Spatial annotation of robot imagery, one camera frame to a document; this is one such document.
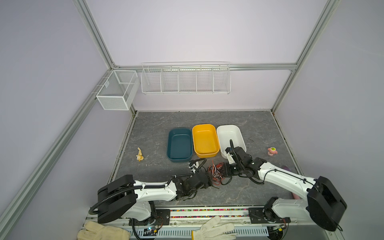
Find work glove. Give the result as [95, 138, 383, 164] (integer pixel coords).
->
[77, 221, 131, 240]
[191, 216, 237, 240]

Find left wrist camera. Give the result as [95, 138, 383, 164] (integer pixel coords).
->
[189, 160, 200, 173]

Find white mesh box basket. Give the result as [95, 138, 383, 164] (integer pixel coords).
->
[96, 70, 140, 111]

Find white plastic bin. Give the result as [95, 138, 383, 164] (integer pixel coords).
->
[217, 125, 247, 160]

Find pink toy figure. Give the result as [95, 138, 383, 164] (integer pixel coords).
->
[268, 147, 278, 156]

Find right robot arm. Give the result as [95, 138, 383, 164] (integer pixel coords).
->
[225, 146, 347, 232]

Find right work glove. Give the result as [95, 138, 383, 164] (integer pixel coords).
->
[191, 216, 237, 240]

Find teal plastic bin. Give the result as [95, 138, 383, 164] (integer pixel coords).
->
[167, 128, 194, 163]

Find left work glove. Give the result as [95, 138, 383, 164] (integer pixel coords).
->
[77, 221, 131, 240]

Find yellow plastic bin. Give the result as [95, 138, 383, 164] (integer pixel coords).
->
[192, 124, 220, 158]

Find purple object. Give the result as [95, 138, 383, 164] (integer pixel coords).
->
[281, 166, 293, 174]

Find white wire shelf basket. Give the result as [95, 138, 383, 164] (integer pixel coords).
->
[141, 62, 232, 95]

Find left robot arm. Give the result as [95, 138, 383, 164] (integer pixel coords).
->
[89, 171, 213, 224]

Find red cables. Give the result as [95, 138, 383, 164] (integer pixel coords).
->
[206, 161, 233, 188]

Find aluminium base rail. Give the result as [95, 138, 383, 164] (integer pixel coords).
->
[83, 205, 337, 238]

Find yellow toy figure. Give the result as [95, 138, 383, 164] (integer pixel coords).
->
[136, 148, 144, 162]

